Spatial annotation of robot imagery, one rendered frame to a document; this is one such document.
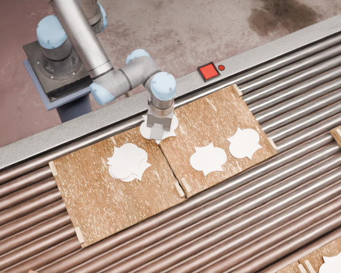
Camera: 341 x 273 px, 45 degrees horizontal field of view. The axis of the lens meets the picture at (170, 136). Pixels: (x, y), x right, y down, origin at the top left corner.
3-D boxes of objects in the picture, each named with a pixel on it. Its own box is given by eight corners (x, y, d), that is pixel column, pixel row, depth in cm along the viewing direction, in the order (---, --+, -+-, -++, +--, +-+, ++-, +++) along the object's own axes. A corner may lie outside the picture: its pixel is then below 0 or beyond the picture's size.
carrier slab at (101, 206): (48, 163, 158) (47, 162, 156) (146, 124, 168) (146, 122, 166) (82, 248, 146) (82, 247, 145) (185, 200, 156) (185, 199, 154)
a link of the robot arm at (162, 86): (165, 64, 125) (182, 84, 123) (163, 83, 135) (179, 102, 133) (144, 76, 123) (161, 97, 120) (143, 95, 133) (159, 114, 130)
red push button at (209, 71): (199, 70, 180) (199, 67, 179) (211, 65, 182) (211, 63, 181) (205, 80, 178) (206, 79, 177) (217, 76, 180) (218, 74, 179)
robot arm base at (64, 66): (37, 49, 172) (32, 35, 163) (72, 40, 175) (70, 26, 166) (46, 80, 168) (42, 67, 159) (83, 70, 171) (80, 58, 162)
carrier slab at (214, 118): (146, 122, 168) (146, 121, 166) (232, 85, 178) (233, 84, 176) (187, 198, 156) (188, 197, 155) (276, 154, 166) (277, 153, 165)
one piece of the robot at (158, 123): (142, 122, 131) (141, 142, 146) (170, 127, 131) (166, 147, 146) (149, 90, 136) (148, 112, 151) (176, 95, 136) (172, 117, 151)
